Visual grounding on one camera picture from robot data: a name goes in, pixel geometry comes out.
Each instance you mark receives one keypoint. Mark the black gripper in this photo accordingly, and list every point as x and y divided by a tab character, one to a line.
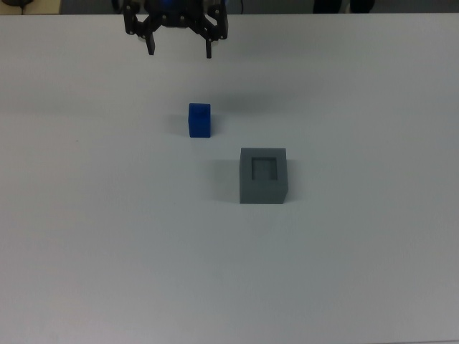
175	19

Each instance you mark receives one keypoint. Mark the blue block with knob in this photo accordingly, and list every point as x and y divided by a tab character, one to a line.
199	122

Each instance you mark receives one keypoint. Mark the grey hollow cuboid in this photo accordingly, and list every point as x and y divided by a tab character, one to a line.
263	191

